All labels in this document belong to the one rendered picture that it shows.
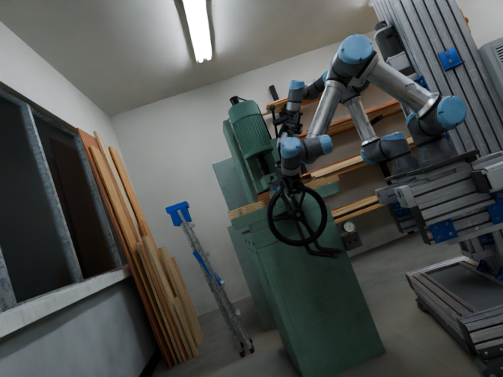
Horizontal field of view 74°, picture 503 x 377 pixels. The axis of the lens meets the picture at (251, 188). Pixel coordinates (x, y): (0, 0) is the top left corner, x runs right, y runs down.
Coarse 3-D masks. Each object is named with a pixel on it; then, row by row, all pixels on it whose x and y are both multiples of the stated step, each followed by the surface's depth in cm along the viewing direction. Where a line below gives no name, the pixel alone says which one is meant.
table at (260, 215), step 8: (328, 184) 177; (336, 184) 177; (320, 192) 176; (328, 192) 176; (336, 192) 177; (304, 200) 164; (312, 200) 175; (264, 208) 172; (280, 208) 163; (240, 216) 170; (248, 216) 170; (256, 216) 171; (264, 216) 171; (272, 216) 172; (232, 224) 185; (240, 224) 169; (248, 224) 170
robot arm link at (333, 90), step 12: (324, 84) 142; (336, 84) 137; (348, 84) 140; (324, 96) 138; (336, 96) 137; (324, 108) 136; (312, 120) 139; (324, 120) 135; (312, 132) 136; (324, 132) 136
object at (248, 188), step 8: (224, 120) 211; (224, 128) 218; (232, 136) 210; (232, 144) 210; (232, 152) 220; (240, 160) 209; (272, 160) 211; (240, 168) 209; (240, 176) 222; (248, 176) 208; (248, 184) 207; (248, 192) 211
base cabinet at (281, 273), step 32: (256, 256) 181; (288, 256) 170; (288, 288) 167; (320, 288) 169; (352, 288) 170; (288, 320) 166; (320, 320) 167; (352, 320) 168; (288, 352) 200; (320, 352) 165; (352, 352) 166
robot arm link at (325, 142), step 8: (320, 136) 123; (328, 136) 123; (304, 144) 121; (312, 144) 121; (320, 144) 121; (328, 144) 122; (312, 152) 122; (320, 152) 122; (328, 152) 123; (312, 160) 132
